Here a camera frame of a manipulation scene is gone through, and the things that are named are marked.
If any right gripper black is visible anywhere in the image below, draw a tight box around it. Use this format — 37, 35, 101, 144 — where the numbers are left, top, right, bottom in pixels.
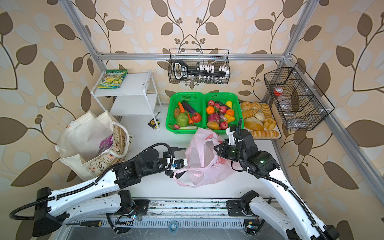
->
213, 140, 246, 163

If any green cabbage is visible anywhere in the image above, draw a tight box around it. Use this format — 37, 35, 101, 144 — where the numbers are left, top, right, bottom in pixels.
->
176, 113, 189, 127

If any pink plastic grocery bag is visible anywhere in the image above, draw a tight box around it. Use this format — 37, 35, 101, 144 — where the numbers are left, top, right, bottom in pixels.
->
174, 128, 235, 188

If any brown potato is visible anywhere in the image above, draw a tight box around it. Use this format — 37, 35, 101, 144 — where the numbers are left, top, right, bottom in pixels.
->
174, 108, 182, 119

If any red tomato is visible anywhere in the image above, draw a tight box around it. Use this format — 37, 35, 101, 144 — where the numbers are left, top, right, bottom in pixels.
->
191, 112, 202, 123

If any green basket with vegetables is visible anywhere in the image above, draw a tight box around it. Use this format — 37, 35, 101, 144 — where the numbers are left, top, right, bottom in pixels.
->
166, 92, 205, 135

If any magenta snack bag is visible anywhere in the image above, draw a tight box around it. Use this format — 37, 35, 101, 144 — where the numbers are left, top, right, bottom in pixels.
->
98, 135, 113, 155

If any cream canvas tote bag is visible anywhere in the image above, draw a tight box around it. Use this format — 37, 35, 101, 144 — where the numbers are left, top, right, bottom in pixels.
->
55, 111, 133, 181

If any yellow-green snack packet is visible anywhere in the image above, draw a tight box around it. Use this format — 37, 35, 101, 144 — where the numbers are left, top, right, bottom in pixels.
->
97, 70, 128, 90

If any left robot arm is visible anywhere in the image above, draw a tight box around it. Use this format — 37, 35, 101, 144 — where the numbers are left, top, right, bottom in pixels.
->
9, 143, 188, 237

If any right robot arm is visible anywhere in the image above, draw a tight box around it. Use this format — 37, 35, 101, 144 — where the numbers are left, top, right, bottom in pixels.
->
214, 127, 340, 240

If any white-green cucumber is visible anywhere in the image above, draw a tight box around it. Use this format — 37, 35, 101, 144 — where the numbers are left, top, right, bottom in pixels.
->
180, 126, 198, 130

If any tray of bread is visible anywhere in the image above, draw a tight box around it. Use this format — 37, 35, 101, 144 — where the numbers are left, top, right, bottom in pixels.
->
240, 101, 282, 140

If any yellow black tape measure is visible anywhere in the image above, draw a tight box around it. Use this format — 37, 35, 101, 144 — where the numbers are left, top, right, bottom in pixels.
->
148, 119, 160, 130

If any green basket with fruit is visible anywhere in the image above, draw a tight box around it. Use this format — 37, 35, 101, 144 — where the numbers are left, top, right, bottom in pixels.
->
203, 93, 244, 135

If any orange carrot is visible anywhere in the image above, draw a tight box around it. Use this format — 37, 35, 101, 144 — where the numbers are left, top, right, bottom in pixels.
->
178, 102, 186, 114

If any purple eggplant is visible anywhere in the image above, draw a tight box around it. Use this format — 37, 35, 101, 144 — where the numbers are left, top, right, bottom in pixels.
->
181, 101, 196, 115

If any white two-tier shelf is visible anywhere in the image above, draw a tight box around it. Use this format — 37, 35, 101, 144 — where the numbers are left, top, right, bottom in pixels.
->
91, 70, 163, 118

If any red-capped bottle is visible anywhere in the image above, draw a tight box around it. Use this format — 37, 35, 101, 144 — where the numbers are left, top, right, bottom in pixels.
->
274, 88, 292, 112

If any black wire basket right wall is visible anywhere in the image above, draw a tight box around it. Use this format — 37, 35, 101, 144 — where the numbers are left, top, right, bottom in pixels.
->
264, 63, 335, 131

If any black wire basket wall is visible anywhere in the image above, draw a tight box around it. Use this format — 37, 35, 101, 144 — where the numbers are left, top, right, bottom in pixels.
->
168, 48, 231, 88
264, 63, 335, 131

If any black wire basket back wall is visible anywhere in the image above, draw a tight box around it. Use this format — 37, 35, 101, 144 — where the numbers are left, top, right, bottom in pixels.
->
168, 48, 231, 88

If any black-handled screwdriver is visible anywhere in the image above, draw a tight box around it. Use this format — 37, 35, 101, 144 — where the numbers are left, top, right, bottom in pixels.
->
67, 220, 103, 228

